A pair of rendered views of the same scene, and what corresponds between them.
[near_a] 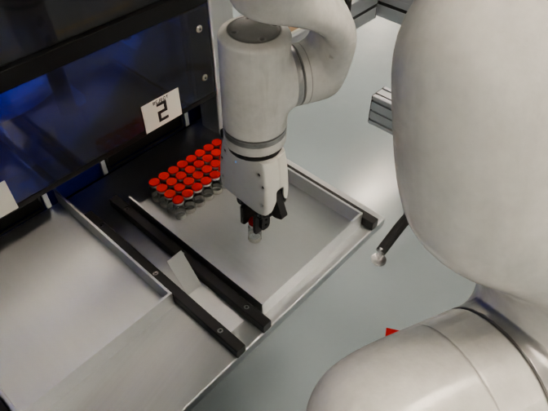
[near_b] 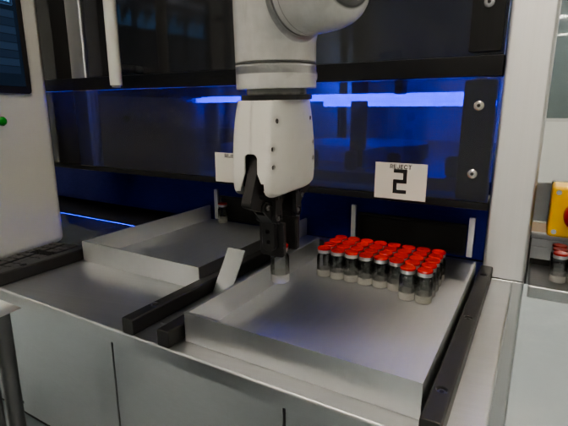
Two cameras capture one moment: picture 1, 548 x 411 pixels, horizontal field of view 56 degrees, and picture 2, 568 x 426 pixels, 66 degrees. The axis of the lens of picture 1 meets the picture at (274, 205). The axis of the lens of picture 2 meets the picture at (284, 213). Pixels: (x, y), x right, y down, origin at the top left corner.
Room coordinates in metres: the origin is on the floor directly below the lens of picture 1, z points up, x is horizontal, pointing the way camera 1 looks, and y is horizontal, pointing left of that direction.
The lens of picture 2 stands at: (0.45, -0.44, 1.13)
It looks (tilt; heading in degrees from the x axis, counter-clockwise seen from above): 13 degrees down; 77
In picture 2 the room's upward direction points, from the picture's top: straight up
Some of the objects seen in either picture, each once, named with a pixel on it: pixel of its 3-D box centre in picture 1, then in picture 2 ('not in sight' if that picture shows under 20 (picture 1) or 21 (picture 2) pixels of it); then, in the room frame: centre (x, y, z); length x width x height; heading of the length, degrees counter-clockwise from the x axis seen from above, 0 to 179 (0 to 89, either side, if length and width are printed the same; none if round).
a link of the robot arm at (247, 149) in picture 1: (254, 130); (277, 79); (0.55, 0.03, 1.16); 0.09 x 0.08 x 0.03; 45
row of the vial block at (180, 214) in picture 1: (211, 185); (373, 270); (0.71, 0.12, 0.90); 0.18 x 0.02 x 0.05; 137
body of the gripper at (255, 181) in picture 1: (254, 165); (277, 139); (0.55, 0.03, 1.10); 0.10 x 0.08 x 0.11; 45
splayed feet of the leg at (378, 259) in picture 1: (413, 217); not in sight; (1.39, -0.55, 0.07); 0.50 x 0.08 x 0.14; 137
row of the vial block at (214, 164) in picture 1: (203, 180); (377, 265); (0.72, 0.14, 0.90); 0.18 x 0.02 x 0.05; 137
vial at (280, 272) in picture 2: (254, 230); (280, 264); (0.55, 0.03, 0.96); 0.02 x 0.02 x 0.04
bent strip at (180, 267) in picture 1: (205, 290); (206, 284); (0.47, 0.11, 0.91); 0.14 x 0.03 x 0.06; 48
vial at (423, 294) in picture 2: not in sight; (423, 286); (0.75, 0.05, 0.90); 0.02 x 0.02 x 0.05
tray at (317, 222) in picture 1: (244, 211); (350, 296); (0.65, 0.05, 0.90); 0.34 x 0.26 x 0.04; 47
